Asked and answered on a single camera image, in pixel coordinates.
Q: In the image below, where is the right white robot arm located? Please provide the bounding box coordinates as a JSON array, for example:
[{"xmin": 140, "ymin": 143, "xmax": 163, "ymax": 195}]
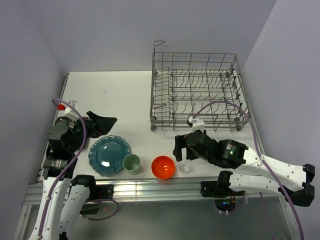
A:
[{"xmin": 173, "ymin": 130, "xmax": 315, "ymax": 207}]

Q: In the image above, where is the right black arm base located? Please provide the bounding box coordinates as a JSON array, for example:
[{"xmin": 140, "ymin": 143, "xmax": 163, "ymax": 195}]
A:
[{"xmin": 200, "ymin": 181, "xmax": 245, "ymax": 198}]

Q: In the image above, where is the aluminium mounting rail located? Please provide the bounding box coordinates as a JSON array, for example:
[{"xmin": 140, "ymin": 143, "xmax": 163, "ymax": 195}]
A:
[{"xmin": 24, "ymin": 178, "xmax": 251, "ymax": 204}]

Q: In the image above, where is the teal scalloped plate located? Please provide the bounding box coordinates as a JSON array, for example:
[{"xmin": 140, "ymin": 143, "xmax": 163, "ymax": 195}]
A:
[{"xmin": 88, "ymin": 135, "xmax": 131, "ymax": 176}]

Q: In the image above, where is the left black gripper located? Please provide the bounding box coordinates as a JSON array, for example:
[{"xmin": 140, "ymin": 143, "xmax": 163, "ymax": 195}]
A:
[{"xmin": 67, "ymin": 110, "xmax": 116, "ymax": 152}]

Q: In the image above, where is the grey wire dish rack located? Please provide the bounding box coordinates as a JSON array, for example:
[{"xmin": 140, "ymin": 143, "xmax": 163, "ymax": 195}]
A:
[{"xmin": 149, "ymin": 40, "xmax": 251, "ymax": 132}]

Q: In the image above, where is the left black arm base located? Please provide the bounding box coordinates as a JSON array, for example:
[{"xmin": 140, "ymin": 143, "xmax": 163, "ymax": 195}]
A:
[{"xmin": 80, "ymin": 184, "xmax": 114, "ymax": 215}]

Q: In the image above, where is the light green cup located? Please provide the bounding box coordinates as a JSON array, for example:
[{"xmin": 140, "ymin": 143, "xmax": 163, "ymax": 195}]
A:
[{"xmin": 123, "ymin": 154, "xmax": 141, "ymax": 175}]

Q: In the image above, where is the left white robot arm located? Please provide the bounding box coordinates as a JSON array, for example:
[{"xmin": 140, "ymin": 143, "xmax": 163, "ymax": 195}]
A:
[{"xmin": 29, "ymin": 111, "xmax": 117, "ymax": 240}]

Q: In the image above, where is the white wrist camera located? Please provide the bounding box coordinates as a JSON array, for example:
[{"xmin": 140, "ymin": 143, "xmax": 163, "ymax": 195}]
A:
[
  {"xmin": 187, "ymin": 115, "xmax": 205, "ymax": 133},
  {"xmin": 57, "ymin": 100, "xmax": 79, "ymax": 121}
]

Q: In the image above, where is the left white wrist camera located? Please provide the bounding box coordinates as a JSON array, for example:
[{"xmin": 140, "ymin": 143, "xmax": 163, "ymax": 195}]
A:
[{"xmin": 57, "ymin": 100, "xmax": 79, "ymax": 121}]

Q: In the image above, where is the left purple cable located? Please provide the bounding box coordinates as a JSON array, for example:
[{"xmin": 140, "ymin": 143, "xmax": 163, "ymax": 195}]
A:
[{"xmin": 34, "ymin": 98, "xmax": 88, "ymax": 235}]

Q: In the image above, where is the clear drinking glass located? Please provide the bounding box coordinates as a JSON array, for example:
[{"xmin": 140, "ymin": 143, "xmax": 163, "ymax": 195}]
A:
[{"xmin": 178, "ymin": 159, "xmax": 191, "ymax": 174}]

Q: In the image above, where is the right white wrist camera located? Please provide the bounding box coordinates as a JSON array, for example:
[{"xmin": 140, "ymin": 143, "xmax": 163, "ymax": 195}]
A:
[{"xmin": 187, "ymin": 115, "xmax": 205, "ymax": 133}]

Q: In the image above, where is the orange plastic bowl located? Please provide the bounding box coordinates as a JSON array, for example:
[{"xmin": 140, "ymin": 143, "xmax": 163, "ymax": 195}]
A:
[{"xmin": 151, "ymin": 155, "xmax": 176, "ymax": 180}]

